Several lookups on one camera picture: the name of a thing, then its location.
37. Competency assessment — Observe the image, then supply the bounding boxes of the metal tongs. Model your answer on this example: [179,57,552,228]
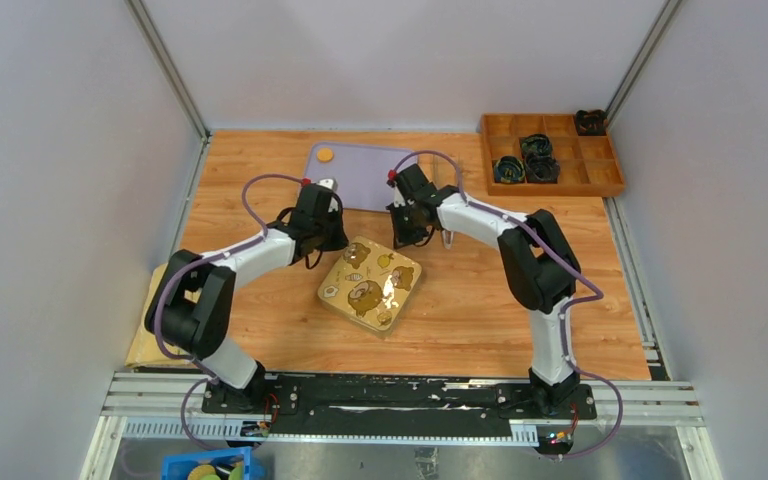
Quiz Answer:
[431,153,466,252]

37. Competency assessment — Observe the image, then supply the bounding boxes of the lavender plastic tray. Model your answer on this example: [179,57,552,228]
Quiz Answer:
[304,142,411,213]

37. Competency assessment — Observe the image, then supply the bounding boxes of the silver tin lid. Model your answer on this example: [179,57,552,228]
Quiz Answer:
[317,236,423,298]

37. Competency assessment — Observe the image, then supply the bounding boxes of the square metal cookie tin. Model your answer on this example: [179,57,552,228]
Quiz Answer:
[318,290,411,338]

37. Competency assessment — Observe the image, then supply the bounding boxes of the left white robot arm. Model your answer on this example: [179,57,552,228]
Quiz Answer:
[144,178,348,413]

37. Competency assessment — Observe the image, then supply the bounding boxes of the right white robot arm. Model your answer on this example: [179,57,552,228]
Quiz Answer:
[387,165,581,418]

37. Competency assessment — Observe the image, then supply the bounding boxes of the round orange cookie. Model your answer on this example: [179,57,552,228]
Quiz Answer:
[316,147,334,163]

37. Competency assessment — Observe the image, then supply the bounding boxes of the orange wooden compartment box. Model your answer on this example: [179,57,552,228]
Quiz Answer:
[479,113,625,197]

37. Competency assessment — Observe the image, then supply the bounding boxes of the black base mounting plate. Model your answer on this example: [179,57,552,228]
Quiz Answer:
[200,372,597,440]

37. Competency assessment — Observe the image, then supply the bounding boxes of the yellow folded cloth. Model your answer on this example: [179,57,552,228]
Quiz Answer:
[124,264,185,368]

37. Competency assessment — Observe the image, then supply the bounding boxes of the blue plastic bin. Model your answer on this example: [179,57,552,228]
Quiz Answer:
[160,447,266,480]

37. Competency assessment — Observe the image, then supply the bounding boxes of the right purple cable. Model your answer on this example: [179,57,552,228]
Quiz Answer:
[387,150,624,462]

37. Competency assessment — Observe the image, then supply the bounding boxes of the purple cable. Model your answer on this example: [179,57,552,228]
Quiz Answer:
[148,173,312,452]
[387,150,624,462]

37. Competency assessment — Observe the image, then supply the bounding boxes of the black cable coil in box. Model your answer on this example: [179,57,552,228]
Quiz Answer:
[519,133,554,160]
[493,155,527,185]
[524,155,562,185]

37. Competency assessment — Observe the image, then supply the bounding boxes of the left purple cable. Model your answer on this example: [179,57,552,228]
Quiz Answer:
[148,173,312,452]

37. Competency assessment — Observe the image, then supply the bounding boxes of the black cable coil corner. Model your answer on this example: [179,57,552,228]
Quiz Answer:
[574,109,607,136]

